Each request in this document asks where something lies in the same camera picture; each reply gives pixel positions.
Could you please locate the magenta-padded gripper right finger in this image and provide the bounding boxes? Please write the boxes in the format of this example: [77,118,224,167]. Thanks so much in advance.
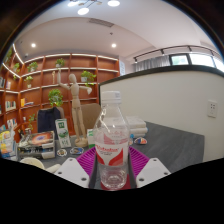
[128,146,172,189]

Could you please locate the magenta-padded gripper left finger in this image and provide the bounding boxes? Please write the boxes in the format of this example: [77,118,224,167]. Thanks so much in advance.
[54,146,98,189]

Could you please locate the clear plastic water bottle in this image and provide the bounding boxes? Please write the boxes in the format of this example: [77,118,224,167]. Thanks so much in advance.
[93,90,131,191]

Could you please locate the small green and white box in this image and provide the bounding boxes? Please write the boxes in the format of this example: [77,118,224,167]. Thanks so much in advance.
[86,128,96,148]

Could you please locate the green and white carton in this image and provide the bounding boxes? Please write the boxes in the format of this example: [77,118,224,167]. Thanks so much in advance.
[54,118,72,149]

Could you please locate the cream ceramic mug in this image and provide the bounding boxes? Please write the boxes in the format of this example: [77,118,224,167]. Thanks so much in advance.
[19,156,62,174]

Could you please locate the black stacked desk trays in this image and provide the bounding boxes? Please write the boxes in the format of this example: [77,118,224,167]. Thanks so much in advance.
[17,130,57,161]

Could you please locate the white stack of boxes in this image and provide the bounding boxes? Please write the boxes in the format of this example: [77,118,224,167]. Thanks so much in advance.
[124,115,149,138]

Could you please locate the dark office chair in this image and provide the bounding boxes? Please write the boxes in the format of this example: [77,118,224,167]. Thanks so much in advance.
[37,106,62,134]

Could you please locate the tan chair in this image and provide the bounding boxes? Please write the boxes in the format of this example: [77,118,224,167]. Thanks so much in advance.
[79,102,102,131]

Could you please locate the white black-rimmed partition panel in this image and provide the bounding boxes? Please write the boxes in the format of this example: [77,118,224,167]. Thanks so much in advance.
[98,64,224,163]

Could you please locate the wooden artist mannequin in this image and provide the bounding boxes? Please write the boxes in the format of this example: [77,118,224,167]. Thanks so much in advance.
[57,68,93,148]

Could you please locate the grey sheer curtain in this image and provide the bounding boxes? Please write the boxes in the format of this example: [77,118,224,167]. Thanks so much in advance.
[134,54,172,73]

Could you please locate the window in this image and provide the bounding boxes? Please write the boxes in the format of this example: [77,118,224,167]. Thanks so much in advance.
[169,53,224,73]

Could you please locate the ceiling air vent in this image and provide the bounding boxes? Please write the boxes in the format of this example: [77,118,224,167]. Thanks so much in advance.
[87,17,116,28]

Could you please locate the branched ceiling lamp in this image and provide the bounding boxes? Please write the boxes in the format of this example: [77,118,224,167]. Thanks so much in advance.
[67,0,121,16]

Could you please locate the white wall outlet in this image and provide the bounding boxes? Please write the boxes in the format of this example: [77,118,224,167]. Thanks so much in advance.
[206,99,219,119]

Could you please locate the wooden wall shelf unit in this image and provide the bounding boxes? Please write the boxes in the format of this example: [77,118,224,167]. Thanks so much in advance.
[0,43,120,143]

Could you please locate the black ceiling track rail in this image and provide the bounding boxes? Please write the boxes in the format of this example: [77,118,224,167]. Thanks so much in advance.
[133,44,221,64]

